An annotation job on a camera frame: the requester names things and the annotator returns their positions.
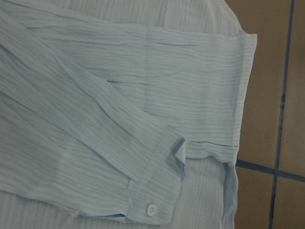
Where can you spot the blue tape strip crosswise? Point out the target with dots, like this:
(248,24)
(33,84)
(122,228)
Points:
(271,171)

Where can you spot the light blue button-up shirt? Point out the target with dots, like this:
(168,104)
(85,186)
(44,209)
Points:
(107,119)

